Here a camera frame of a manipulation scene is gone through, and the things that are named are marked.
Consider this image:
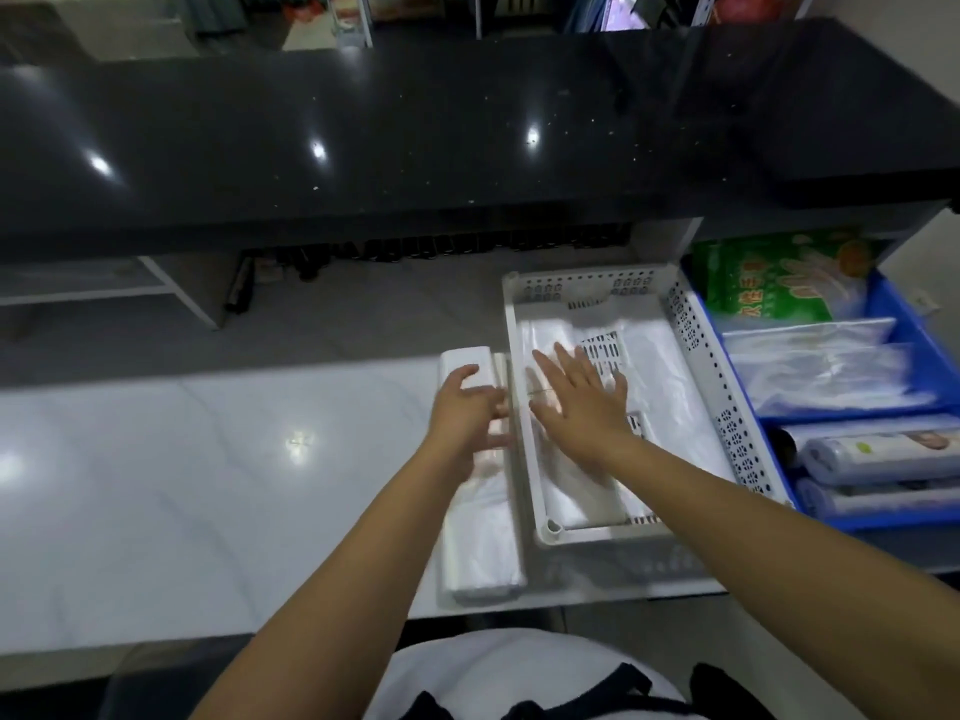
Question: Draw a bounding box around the person's right hand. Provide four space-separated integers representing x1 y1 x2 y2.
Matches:
528 343 639 473

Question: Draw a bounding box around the person's left hand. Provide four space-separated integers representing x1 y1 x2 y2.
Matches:
423 364 519 481

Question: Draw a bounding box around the clear plastic bags sheet stack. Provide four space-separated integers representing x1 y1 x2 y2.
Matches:
519 316 736 529

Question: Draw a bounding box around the white plastic bag bundle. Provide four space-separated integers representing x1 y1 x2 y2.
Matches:
437 346 526 604

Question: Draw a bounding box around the person's left forearm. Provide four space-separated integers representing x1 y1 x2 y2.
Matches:
191 442 481 720

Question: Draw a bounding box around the person's right forearm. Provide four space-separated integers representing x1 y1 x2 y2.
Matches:
600 433 960 720

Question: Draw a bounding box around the white perforated plastic basket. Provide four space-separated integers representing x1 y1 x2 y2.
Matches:
501 263 796 548

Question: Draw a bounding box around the row of dark bottles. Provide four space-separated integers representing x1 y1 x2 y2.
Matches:
258 223 635 283

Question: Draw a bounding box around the bag roll with dark end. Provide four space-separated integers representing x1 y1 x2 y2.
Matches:
768 415 960 467

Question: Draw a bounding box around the green disposable glove packet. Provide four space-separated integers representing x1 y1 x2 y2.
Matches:
690 230 882 325

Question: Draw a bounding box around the clear plastic bag packet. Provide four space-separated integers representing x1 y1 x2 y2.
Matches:
722 318 898 361
731 343 940 418

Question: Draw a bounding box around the white shirt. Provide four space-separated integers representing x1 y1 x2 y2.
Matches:
363 629 706 720

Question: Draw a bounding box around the black raised counter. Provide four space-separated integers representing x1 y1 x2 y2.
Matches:
0 18 960 263

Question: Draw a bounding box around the white bag roll with label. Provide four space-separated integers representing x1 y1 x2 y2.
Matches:
798 429 960 487

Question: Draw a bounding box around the pale bag roll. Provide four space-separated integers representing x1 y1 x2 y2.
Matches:
795 478 960 520

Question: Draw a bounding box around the black device under counter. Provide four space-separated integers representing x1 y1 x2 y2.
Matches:
225 256 258 316

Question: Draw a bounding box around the blue plastic bin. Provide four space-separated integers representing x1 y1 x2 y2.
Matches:
682 254 960 533

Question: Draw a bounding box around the red bag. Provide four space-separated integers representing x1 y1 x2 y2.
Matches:
712 0 798 25

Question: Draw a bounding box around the black strap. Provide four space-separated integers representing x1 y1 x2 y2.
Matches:
405 661 775 720

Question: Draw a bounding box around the white shelf frame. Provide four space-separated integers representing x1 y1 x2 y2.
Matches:
0 254 226 331

